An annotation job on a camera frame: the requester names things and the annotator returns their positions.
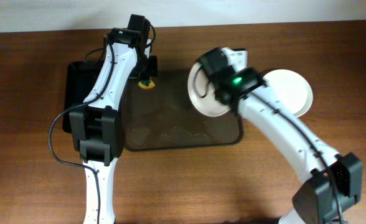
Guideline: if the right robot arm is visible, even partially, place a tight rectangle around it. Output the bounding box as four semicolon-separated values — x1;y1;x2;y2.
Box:
218;47;363;223

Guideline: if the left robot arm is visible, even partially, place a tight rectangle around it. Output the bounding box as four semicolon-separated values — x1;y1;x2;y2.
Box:
67;29;155;223

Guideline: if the green yellow sponge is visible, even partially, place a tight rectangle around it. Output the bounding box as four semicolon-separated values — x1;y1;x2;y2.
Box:
138;79;155;90

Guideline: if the white plate with sauce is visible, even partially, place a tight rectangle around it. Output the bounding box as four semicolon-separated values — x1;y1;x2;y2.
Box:
263;69;313;117

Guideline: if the brown serving tray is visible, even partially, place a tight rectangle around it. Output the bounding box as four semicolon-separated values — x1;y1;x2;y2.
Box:
121;70;243;152

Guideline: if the pink plate with sauce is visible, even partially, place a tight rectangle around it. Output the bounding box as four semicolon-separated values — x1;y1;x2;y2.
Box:
187;62;230;117

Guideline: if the black tray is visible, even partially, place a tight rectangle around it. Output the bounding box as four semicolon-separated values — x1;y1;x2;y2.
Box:
64;61;103;135

